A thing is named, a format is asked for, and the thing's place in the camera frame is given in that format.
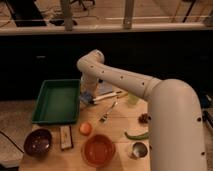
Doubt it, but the orange bowl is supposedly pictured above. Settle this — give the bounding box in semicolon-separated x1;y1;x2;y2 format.
81;134;116;168

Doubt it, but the metal fork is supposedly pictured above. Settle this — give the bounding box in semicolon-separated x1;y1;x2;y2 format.
99;101;118;123

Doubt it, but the black floor cable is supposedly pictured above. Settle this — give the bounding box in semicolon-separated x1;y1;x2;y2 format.
0;130;25;155

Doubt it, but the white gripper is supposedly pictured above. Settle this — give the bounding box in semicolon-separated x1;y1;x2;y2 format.
81;77;98;97

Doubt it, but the yellow-green cup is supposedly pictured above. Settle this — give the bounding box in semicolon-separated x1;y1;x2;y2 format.
128;93;139;105

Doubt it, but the purple bowl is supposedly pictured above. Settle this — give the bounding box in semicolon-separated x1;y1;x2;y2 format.
24;129;52;157

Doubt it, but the brown pinecone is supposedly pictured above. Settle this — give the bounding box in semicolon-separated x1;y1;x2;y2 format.
138;113;150;124

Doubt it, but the black rectangular eraser block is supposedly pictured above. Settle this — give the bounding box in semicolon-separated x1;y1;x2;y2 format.
60;125;73;150

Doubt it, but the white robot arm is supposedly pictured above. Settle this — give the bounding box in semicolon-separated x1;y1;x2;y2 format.
77;50;207;171

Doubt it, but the blue sponge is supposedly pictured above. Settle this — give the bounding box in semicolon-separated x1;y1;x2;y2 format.
80;92;94;105

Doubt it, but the orange fruit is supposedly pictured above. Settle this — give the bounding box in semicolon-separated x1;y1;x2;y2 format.
79;122;92;136

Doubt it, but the grey cloth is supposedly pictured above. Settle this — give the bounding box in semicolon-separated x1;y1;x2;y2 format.
98;81;114;95

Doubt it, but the small metal cup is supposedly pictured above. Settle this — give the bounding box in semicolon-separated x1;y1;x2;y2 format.
132;142;148;159

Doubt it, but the white handled brush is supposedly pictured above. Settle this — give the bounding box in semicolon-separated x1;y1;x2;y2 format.
89;91;122;104

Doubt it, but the green plastic tray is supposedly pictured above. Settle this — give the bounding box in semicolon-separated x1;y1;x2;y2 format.
32;79;80;125

